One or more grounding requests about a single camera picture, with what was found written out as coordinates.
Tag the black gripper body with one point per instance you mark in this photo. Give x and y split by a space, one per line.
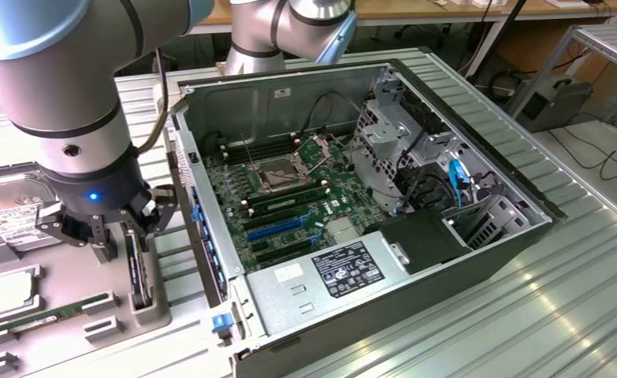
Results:
97 189

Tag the black graphics card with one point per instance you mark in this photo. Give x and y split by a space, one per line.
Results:
139 271

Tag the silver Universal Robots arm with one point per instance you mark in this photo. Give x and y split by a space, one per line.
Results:
50 78

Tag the grey parts rack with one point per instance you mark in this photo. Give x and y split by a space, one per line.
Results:
70 283

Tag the silver hard disk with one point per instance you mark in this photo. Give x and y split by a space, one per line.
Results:
8 212

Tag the silver CPU chip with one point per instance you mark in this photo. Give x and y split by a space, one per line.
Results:
9 293

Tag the blue expansion slot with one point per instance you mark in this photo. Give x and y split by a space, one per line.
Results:
279 230

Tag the thin metal locking lever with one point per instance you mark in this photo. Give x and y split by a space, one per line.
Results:
249 151

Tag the installed green RAM stick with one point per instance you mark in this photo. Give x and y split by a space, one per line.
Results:
287 201

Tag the black expansion slot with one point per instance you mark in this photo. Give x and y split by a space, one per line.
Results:
284 250

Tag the black RAM slot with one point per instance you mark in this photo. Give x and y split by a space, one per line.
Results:
257 142
260 154

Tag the CPU socket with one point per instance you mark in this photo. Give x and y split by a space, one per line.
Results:
279 175

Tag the blue case latch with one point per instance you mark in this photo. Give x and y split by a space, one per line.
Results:
220 323

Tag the grey power supply unit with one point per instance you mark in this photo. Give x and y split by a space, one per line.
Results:
296 287

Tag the metal socket cover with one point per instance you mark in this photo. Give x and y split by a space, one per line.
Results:
312 151

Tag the silver chipset heatsink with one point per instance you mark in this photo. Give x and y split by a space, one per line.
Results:
344 229

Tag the green motherboard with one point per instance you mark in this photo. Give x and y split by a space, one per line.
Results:
339 185

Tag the silver drive cage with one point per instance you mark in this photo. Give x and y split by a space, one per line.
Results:
386 134

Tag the black plastic shroud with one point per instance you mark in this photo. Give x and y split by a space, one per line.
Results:
418 240

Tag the black open PC case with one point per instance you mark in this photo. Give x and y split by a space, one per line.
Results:
497 165

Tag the wooden desk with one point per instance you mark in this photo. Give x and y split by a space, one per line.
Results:
444 12

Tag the black box device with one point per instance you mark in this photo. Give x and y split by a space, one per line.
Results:
554 106

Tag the metal frame slat table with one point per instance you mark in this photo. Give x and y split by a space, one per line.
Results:
613 43

